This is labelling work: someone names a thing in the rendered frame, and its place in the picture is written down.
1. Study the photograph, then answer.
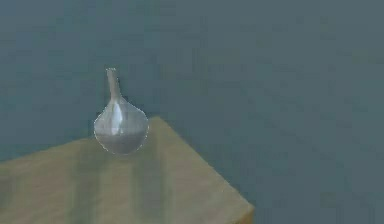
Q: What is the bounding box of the grey glass bulb vase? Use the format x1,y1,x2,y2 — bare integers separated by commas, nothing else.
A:
93,67,150,156

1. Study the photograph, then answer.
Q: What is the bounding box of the light wooden table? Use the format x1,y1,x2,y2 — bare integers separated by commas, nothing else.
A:
0,115,256,224

